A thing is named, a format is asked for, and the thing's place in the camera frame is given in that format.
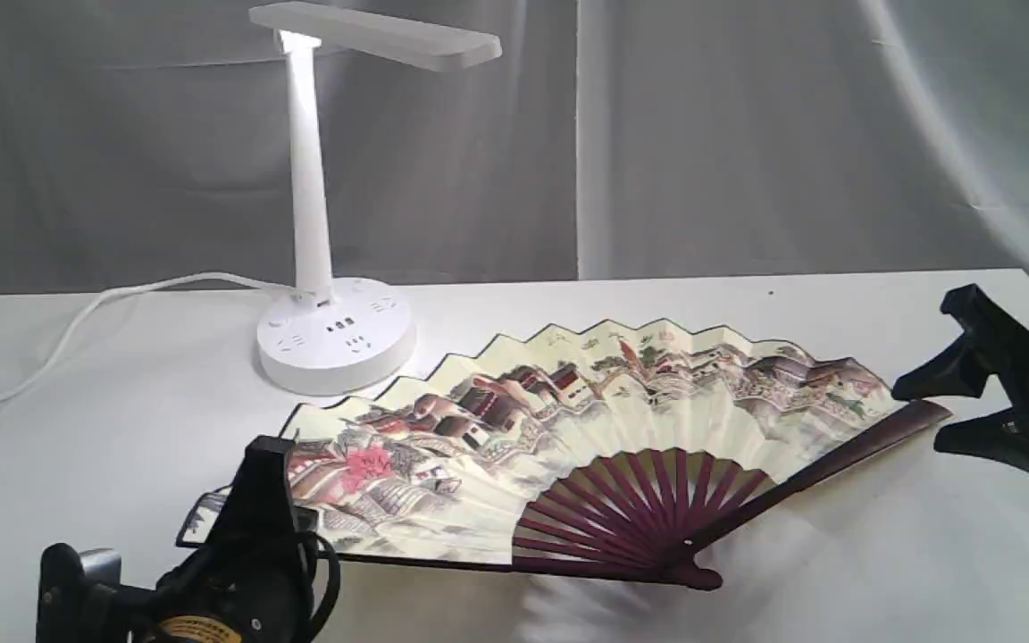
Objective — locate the white desk lamp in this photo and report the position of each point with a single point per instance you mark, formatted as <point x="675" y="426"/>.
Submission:
<point x="330" y="335"/>

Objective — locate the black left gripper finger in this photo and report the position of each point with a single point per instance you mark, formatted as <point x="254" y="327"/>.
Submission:
<point x="259" y="505"/>

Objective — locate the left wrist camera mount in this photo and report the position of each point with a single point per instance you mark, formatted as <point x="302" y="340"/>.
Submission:
<point x="101" y="566"/>

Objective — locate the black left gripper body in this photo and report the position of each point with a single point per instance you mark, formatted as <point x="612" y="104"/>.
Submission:
<point x="277" y="590"/>

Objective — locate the grey backdrop curtain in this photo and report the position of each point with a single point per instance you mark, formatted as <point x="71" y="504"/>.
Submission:
<point x="612" y="140"/>

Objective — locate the painted paper folding fan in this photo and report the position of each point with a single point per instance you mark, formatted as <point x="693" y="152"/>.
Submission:
<point x="616" y="453"/>

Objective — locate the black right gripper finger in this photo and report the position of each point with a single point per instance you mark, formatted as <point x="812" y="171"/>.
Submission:
<point x="1001" y="437"/>
<point x="986" y="346"/>

